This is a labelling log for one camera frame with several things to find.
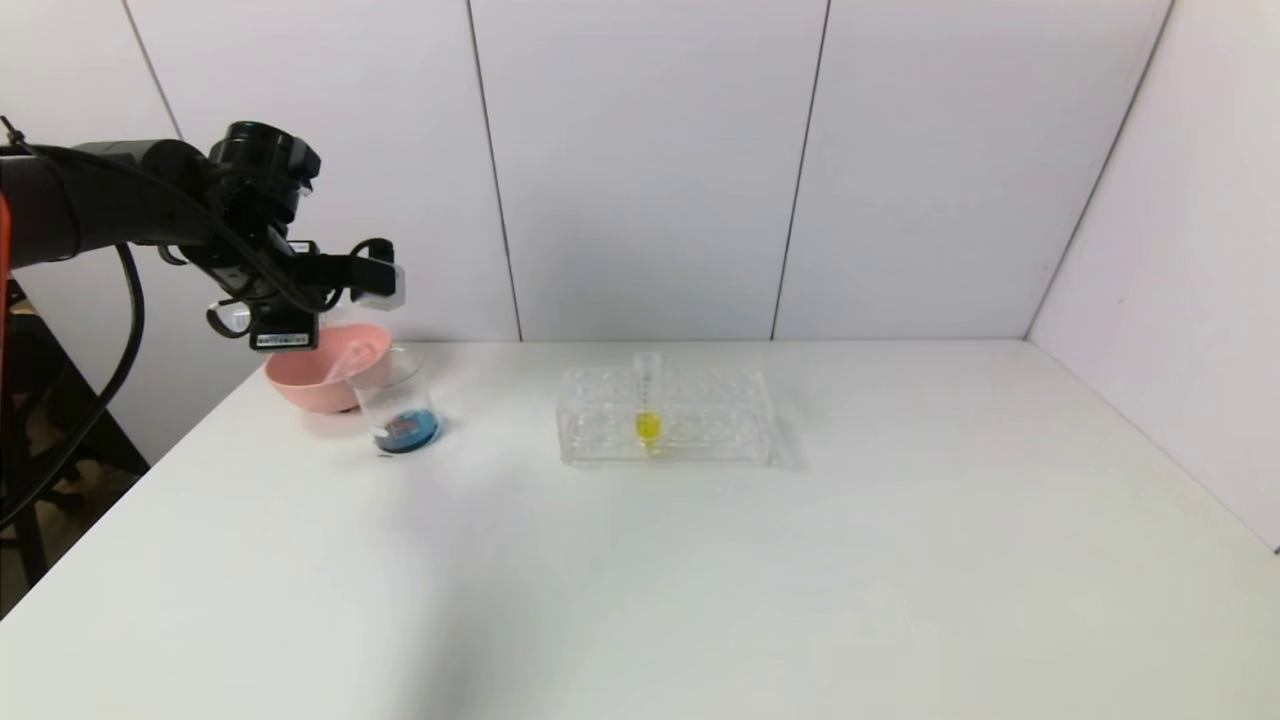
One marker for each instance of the clear acrylic test tube rack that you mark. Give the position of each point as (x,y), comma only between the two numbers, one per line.
(700,420)

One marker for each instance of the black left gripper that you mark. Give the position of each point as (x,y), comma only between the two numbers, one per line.
(284,333)

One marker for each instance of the dark chair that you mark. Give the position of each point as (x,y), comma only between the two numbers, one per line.
(40,470)

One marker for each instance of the test tube with blue pigment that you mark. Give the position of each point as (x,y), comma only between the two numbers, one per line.
(232,318)

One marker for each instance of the pink bowl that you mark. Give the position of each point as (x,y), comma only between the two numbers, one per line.
(315,385)

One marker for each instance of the test tube with yellow pigment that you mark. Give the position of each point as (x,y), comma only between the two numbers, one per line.
(648,420)

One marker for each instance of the clear glass beaker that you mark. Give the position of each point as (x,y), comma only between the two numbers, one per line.
(402,420)

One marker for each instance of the test tube with red pigment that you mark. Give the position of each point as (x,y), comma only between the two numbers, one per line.
(345,362)

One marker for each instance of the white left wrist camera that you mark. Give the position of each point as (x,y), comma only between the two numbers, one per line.
(380,283)

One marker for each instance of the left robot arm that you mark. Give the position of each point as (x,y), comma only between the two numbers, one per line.
(100,200)

